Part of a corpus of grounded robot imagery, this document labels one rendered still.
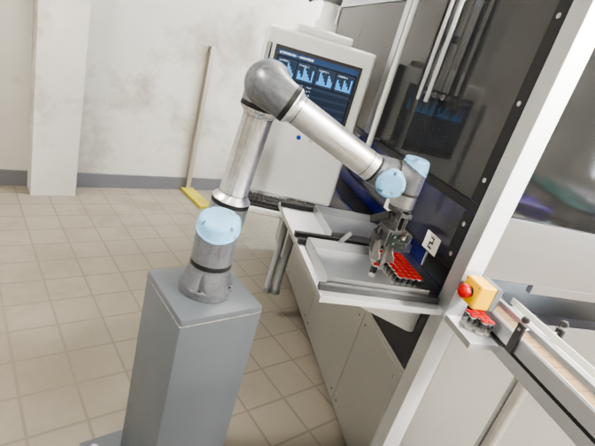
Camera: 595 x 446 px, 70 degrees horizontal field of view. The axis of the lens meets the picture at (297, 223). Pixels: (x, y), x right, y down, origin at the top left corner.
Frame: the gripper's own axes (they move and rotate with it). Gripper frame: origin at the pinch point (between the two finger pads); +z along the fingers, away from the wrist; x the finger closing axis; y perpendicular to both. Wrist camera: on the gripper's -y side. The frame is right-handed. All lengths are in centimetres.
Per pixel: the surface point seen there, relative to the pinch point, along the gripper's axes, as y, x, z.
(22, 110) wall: -234, -176, 35
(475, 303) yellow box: 26.5, 18.2, -4.4
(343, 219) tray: -47.1, 5.8, 5.1
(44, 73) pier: -219, -159, 3
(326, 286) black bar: 13.2, -19.8, 3.8
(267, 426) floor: -17, -11, 93
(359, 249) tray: -14.5, 0.4, 3.2
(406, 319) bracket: 7.4, 14.0, 15.5
